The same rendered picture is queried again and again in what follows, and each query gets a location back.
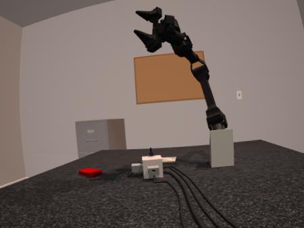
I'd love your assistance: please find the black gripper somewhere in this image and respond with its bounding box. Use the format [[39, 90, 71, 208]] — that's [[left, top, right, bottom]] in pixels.
[[134, 7, 174, 53]]

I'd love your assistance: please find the flat red block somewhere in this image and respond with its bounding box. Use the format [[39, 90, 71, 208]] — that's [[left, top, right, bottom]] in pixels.
[[79, 168, 102, 177]]

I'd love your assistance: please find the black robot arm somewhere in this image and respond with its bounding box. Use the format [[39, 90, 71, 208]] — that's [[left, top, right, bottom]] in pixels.
[[160, 15, 228, 131]]

